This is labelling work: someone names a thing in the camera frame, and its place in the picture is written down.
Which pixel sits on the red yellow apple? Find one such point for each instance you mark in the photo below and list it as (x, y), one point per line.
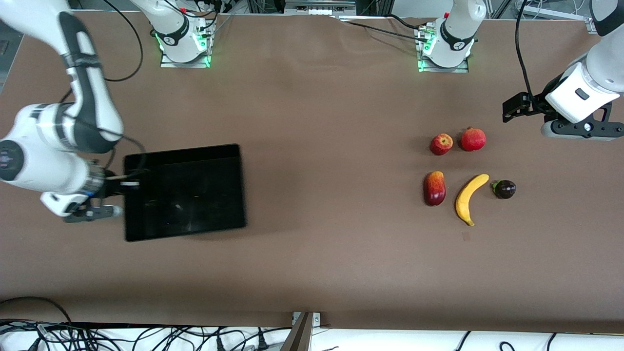
(441, 144)

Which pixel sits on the dark stand pole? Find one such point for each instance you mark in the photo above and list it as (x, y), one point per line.
(300, 339)

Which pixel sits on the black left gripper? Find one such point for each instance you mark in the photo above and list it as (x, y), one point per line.
(535, 104)

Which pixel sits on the silver edge bracket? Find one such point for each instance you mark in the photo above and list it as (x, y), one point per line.
(316, 319)

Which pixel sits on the red pomegranate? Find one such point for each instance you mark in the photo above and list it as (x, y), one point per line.
(473, 139)

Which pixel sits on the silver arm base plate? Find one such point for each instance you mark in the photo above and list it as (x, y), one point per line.
(458, 69)
(168, 64)

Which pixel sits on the black plastic box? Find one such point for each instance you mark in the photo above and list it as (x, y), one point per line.
(195, 195)

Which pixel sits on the grey power strip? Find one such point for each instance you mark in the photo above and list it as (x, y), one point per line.
(319, 9)

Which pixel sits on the dark purple mangosteen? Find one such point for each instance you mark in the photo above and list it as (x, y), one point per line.
(506, 189)

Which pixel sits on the red yellow mango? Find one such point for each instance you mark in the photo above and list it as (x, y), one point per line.
(434, 189)

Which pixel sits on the brown table cover sheet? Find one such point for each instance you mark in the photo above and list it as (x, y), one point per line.
(341, 268)

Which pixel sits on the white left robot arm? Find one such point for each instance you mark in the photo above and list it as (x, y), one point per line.
(565, 102)

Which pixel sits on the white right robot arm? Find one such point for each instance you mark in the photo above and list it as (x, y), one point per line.
(44, 165)

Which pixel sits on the black power plug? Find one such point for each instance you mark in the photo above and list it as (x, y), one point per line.
(220, 343)
(262, 342)

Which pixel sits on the yellow banana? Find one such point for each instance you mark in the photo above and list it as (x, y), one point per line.
(465, 200)

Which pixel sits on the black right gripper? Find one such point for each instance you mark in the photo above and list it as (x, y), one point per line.
(110, 182)

